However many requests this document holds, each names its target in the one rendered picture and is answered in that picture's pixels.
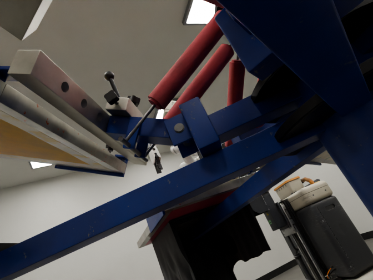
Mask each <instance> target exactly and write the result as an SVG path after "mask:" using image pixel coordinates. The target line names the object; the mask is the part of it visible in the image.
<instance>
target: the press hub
mask: <svg viewBox="0 0 373 280"><path fill-rule="evenodd" d="M341 21H342V24H343V26H344V29H345V32H346V34H347V37H348V39H349V42H350V44H351V47H352V50H353V51H354V54H355V57H356V59H357V62H358V64H359V67H360V69H361V72H362V75H363V76H364V79H365V82H366V84H367V87H368V89H369V92H370V94H371V97H372V100H370V101H368V102H367V103H365V104H363V105H361V106H360V107H358V108H356V109H355V110H353V111H352V112H350V113H348V114H347V115H345V116H344V117H341V116H340V115H339V114H338V113H337V112H336V111H335V110H333V109H332V108H331V107H330V106H329V105H328V104H327V103H326V102H325V101H324V100H323V99H322V98H321V97H320V96H318V95H317V94H316V93H315V92H314V91H313V90H312V89H311V88H310V87H309V86H308V85H307V84H306V83H305V82H304V81H302V80H301V79H300V78H299V77H298V76H297V75H296V74H295V73H294V72H293V71H292V70H291V69H290V68H289V67H288V66H286V65H285V64H283V65H282V66H281V67H280V68H278V69H277V70H276V71H275V72H273V73H272V74H271V75H270V76H268V77H267V78H266V79H264V80H263V81H261V80H259V81H258V82H257V84H256V86H255V88H254V90H253V93H252V95H251V99H252V101H253V102H254V103H258V102H260V101H262V100H264V99H267V98H269V97H271V96H273V95H275V94H277V93H279V92H281V91H284V90H286V89H288V88H290V87H292V86H296V87H297V89H298V90H299V92H300V93H301V94H302V96H303V97H302V99H301V100H300V102H299V104H298V109H297V110H296V111H295V112H294V113H293V114H292V115H291V116H290V117H289V118H288V119H287V120H286V121H285V122H284V123H283V124H282V125H281V127H280V128H279V129H278V130H277V132H276V133H275V136H274V137H275V138H276V140H277V142H280V143H281V142H283V141H285V140H288V139H290V138H292V137H295V136H297V135H298V134H301V133H303V132H305V131H308V130H310V129H312V128H314V127H316V126H318V125H320V124H323V125H324V126H325V128H326V131H325V132H324V133H323V134H322V135H321V137H320V139H319V140H320V142H321V143H322V145H323V146H324V147H325V149H326V150H327V152H328V153H329V155H330V156H331V158H332V159H333V160H334V162H335V163H336V165H337V166H338V168H339V169H340V171H341V172H342V173H343V175H344V176H345V178H346V179H347V181H348V182H349V183H350V185H351V186H352V188H353V189H354V191H355V192H356V194H357V195H358V196H359V198H360V199H361V201H362V202H363V204H364V205H365V207H366V208H367V210H368V211H369V212H370V214H371V215H372V217H373V52H372V53H367V54H362V53H361V52H360V51H359V50H358V49H357V48H356V47H355V46H354V44H353V42H354V41H355V40H356V39H357V38H358V37H359V36H360V35H361V34H362V32H363V31H364V30H365V29H366V28H367V27H368V26H369V25H370V24H371V23H372V22H373V0H364V1H363V2H361V3H360V4H359V5H358V6H357V7H355V8H354V9H353V10H352V11H350V12H349V13H348V14H347V15H345V16H344V17H342V19H341Z"/></svg>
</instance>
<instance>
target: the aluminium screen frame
mask: <svg viewBox="0 0 373 280"><path fill-rule="evenodd" d="M254 174H255V173H253V174H250V175H248V176H244V177H241V178H237V179H234V180H232V181H228V182H225V183H223V184H221V185H219V186H217V187H214V188H212V189H210V190H208V191H206V192H204V193H201V194H199V195H197V196H195V197H193V198H191V199H188V200H186V201H184V202H182V203H179V204H177V205H175V206H173V207H171V208H168V209H166V210H165V216H164V217H163V219H162V220H161V221H160V222H159V224H158V225H157V227H156V228H155V230H154V231H153V232H152V233H150V230H149V227H148V226H147V227H146V229H145V231H144V232H143V234H142V235H141V237H140V239H139V241H138V242H137V245H138V248H142V247H145V246H147V245H150V244H152V243H150V244H147V243H148V241H149V240H150V239H151V237H152V236H153V234H154V233H155V232H156V231H157V229H158V228H159V227H160V225H161V224H162V223H163V222H164V220H165V219H166V218H167V216H168V215H169V213H170V212H171V211H173V210H176V209H179V208H182V207H185V206H188V205H191V204H194V203H197V202H200V201H203V200H206V199H209V198H212V197H215V196H218V195H221V194H224V193H227V192H230V191H233V190H236V189H238V188H239V187H240V186H241V185H242V184H243V183H245V182H246V181H247V180H248V179H249V178H250V177H252V176H253V175H254ZM146 244H147V245H146Z"/></svg>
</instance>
